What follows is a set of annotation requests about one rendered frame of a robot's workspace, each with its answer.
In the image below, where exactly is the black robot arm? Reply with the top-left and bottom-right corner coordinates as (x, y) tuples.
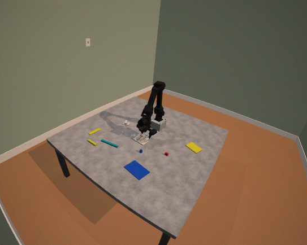
(138, 81), (166, 133)

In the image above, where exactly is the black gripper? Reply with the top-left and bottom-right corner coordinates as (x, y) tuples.
(136, 122), (157, 139)

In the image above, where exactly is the blue flat rectangular plate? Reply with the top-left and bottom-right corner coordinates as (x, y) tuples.
(124, 160), (150, 180)

